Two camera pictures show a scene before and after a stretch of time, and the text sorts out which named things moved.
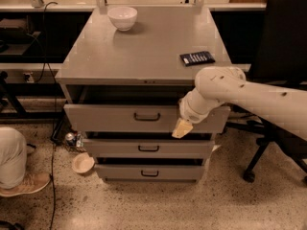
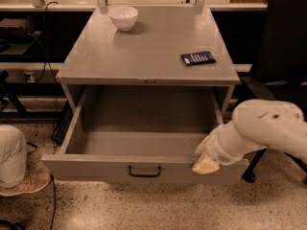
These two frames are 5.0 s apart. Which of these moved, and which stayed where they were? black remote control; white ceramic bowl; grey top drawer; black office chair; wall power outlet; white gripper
Moved: white gripper; grey top drawer
Stayed: white ceramic bowl; black office chair; wall power outlet; black remote control
